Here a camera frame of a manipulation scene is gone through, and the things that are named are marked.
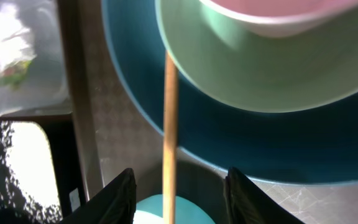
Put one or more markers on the dark blue plate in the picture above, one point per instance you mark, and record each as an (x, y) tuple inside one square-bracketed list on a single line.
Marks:
[(308, 147)]

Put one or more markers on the pink cup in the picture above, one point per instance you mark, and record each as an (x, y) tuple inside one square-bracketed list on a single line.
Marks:
[(281, 18)]

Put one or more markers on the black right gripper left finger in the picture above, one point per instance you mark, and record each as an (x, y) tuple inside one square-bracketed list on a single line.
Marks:
[(115, 204)]

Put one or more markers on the wooden chopstick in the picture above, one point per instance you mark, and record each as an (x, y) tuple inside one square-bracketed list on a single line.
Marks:
[(170, 125)]

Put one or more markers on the white tissue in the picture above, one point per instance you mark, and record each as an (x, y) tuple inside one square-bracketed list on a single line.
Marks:
[(17, 41)]

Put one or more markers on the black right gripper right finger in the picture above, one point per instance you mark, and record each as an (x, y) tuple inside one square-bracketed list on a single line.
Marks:
[(247, 204)]

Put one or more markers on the pandan snack wrapper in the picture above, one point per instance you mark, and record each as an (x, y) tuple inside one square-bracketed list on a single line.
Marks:
[(15, 74)]

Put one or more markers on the rice grains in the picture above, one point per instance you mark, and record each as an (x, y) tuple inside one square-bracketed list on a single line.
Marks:
[(28, 187)]

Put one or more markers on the black tray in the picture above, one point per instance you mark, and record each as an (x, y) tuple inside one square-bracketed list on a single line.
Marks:
[(60, 133)]

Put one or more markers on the light green bowl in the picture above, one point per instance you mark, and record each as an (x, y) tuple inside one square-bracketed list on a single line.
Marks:
[(234, 66)]

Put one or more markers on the light blue bowl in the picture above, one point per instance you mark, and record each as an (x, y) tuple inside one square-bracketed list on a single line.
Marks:
[(150, 211)]

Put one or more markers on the clear plastic bin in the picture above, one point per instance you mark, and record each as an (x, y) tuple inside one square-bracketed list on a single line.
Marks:
[(32, 70)]

